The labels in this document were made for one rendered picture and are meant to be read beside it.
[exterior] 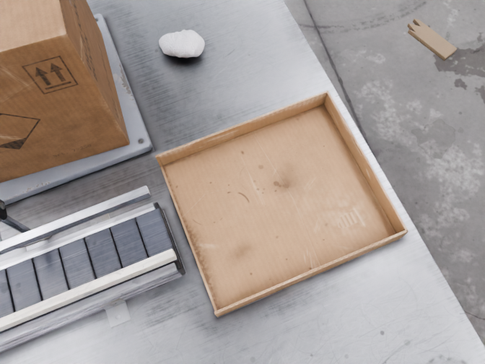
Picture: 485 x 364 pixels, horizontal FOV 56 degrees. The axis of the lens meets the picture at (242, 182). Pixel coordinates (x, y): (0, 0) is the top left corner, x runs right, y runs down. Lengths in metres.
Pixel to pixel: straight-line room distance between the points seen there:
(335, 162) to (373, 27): 1.33
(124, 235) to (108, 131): 0.16
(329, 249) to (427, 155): 1.12
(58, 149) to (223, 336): 0.37
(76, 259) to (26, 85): 0.25
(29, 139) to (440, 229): 1.34
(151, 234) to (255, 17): 0.46
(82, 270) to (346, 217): 0.40
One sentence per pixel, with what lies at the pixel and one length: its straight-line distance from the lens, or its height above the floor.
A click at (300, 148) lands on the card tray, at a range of 0.76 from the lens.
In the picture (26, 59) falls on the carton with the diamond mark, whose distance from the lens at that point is 0.58.
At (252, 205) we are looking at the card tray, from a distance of 0.72.
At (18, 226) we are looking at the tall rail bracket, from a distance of 0.73.
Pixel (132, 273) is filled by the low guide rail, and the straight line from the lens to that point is 0.63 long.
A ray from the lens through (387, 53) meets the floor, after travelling 1.97.
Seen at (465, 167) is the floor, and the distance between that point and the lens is 1.81.
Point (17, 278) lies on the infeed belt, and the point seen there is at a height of 0.88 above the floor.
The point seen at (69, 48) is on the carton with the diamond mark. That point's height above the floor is 1.10.
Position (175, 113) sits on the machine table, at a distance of 0.80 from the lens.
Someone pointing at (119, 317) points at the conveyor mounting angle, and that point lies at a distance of 0.71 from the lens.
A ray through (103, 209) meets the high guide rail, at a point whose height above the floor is 0.96.
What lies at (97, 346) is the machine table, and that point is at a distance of 0.72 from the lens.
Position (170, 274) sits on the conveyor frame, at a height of 0.87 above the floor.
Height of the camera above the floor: 1.51
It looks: 68 degrees down
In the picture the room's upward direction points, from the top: 4 degrees counter-clockwise
